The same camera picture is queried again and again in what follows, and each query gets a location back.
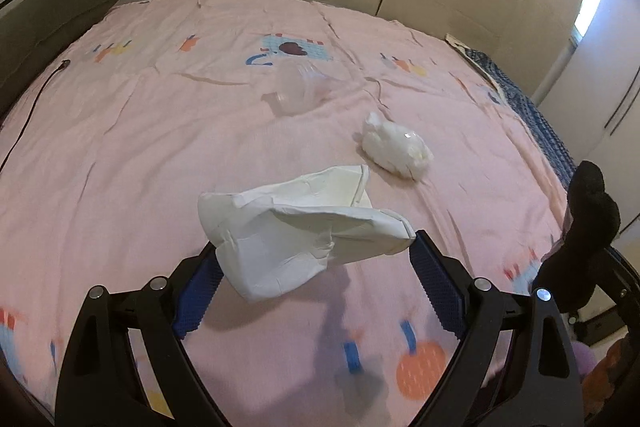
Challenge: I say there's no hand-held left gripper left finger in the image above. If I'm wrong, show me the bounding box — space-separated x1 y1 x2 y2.
55 241 226 427

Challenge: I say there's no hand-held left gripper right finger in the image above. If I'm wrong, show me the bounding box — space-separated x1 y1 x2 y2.
409 229 586 427

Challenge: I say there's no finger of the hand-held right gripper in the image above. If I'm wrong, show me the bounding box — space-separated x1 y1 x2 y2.
597 248 640 333

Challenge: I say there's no black cloth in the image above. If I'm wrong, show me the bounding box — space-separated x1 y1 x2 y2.
537 160 622 314

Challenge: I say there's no crushed white paper cup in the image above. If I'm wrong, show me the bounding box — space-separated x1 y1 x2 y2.
196 164 416 304

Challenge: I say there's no white crumpled plastic bag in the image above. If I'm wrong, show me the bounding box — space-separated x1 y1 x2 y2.
361 111 435 180

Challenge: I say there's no pink printed bedsheet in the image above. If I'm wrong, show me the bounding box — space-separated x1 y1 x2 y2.
0 0 571 427

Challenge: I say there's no blue patterned cloth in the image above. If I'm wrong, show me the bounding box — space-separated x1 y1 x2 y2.
445 33 581 194

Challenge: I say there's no white wardrobe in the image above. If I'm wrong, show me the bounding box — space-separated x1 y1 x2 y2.
530 0 640 253

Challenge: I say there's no clear plastic bottle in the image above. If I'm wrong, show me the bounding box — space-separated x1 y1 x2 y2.
261 63 351 116

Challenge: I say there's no grey pillow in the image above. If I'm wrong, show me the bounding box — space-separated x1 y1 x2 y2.
0 0 127 118

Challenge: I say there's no black wardrobe handle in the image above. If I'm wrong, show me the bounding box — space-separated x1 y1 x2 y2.
610 74 640 138
602 69 637 131

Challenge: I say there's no black cable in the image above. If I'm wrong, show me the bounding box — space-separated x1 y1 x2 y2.
0 59 71 170

